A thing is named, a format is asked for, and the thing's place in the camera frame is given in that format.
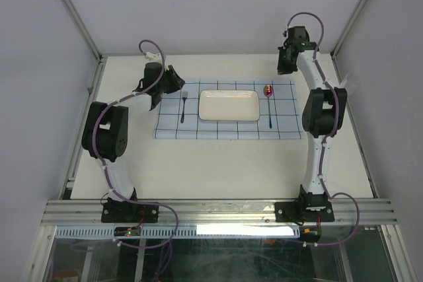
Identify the silver fork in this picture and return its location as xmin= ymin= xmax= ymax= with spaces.
xmin=180 ymin=90 xmax=188 ymax=123

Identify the white rectangular plate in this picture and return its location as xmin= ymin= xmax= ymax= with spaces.
xmin=198 ymin=90 xmax=260 ymax=122

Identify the spoon with blue handle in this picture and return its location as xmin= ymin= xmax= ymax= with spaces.
xmin=263 ymin=85 xmax=273 ymax=129

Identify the blue checkered cloth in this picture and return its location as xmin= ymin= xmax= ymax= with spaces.
xmin=153 ymin=79 xmax=303 ymax=140

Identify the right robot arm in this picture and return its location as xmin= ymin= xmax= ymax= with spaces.
xmin=277 ymin=26 xmax=348 ymax=221

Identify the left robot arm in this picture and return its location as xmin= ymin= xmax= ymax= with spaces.
xmin=81 ymin=62 xmax=185 ymax=222

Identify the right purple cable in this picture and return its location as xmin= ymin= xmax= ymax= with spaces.
xmin=284 ymin=13 xmax=361 ymax=247

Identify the purple cable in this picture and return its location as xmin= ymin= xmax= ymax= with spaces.
xmin=284 ymin=13 xmax=361 ymax=247
xmin=69 ymin=40 xmax=181 ymax=282

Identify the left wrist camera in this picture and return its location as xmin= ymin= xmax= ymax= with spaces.
xmin=145 ymin=52 xmax=160 ymax=60

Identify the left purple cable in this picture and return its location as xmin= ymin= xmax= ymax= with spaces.
xmin=69 ymin=40 xmax=181 ymax=282

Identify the right aluminium frame post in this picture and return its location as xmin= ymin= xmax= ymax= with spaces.
xmin=330 ymin=0 xmax=369 ymax=59

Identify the aluminium frame post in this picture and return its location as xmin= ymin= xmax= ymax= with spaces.
xmin=60 ymin=0 xmax=102 ymax=61
xmin=330 ymin=0 xmax=369 ymax=59

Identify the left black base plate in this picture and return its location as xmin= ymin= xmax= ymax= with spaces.
xmin=101 ymin=200 xmax=159 ymax=224

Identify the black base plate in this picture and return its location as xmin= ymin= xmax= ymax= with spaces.
xmin=101 ymin=200 xmax=159 ymax=224
xmin=274 ymin=201 xmax=334 ymax=225

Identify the left aluminium frame post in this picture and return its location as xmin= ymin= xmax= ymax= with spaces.
xmin=60 ymin=0 xmax=102 ymax=61

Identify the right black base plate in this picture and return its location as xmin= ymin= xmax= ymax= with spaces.
xmin=274 ymin=201 xmax=334 ymax=225

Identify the white slotted cable duct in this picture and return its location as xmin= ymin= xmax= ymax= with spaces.
xmin=56 ymin=224 xmax=300 ymax=240

